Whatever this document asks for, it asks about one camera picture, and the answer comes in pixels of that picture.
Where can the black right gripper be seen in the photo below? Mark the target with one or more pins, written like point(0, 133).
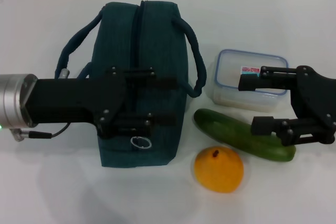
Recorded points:
point(315, 98)

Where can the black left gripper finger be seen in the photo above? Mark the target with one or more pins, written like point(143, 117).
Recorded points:
point(162, 120)
point(165, 83)

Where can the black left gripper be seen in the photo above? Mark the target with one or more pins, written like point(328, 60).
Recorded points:
point(78, 100)

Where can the clear plastic blue-rimmed food box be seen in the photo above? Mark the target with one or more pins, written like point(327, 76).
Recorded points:
point(231, 77)

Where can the dark teal fabric lunch bag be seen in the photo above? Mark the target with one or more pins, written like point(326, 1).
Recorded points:
point(157, 37)

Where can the green cucumber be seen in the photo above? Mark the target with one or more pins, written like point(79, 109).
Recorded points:
point(231, 132)

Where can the orange citrus fruit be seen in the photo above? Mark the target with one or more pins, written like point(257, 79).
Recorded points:
point(218, 174)

